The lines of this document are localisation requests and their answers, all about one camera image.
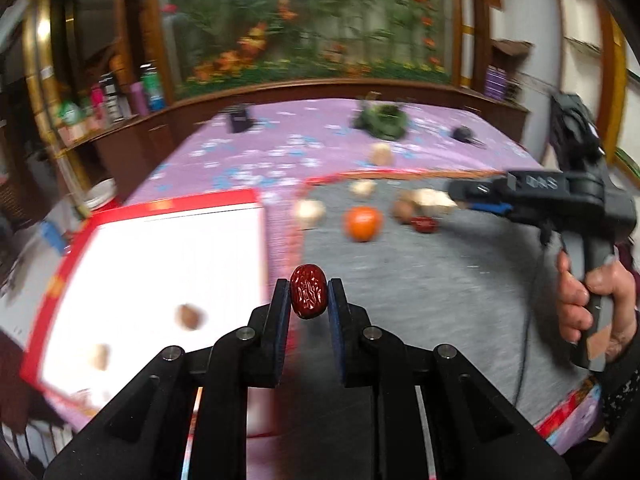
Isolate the beige cake piece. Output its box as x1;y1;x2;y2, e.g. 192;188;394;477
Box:
368;142;394;167
293;200;326;230

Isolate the brown kiwi fruit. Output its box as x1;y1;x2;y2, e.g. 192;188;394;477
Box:
392;200;416;224

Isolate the black small box device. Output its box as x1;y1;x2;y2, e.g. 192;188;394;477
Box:
224;103;256;134

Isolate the orange tangerine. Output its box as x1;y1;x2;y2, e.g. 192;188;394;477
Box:
343;206;384;243

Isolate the white red bucket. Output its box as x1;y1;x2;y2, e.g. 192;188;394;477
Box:
85;178;119;212

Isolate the red white shallow box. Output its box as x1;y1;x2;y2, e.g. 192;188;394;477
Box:
21;188;276;430

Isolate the purple floral tablecloth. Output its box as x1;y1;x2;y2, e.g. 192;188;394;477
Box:
124;96;601;456

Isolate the grey felt mat red trim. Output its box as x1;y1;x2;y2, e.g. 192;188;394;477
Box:
299;179;600;448

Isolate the wooden low cabinet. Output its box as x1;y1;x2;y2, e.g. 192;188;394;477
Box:
63;78;529;200

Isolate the flower mural panel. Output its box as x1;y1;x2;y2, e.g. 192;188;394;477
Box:
160;0;451;99

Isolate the brown round nut ball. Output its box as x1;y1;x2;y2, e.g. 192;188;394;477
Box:
176;304;205;330

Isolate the dark red jujube date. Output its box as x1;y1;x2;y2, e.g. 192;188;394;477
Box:
410;217;439;234

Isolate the green leafy plant decoration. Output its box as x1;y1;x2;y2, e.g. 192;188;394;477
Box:
352;91;409;141

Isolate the right hand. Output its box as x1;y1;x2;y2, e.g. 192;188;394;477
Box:
555;250;639;361

